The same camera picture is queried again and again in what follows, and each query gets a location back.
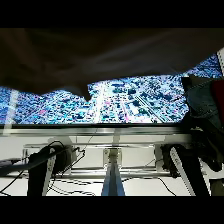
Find silver frame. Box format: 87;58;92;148
0;123;224;197

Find red garment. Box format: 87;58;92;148
210;79;224;126

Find black garment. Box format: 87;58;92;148
182;113;224;173

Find blue jeans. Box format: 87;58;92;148
181;75;222;125

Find black cable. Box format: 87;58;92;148
0;140;98;197

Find brown garment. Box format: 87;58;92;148
0;28;224;102

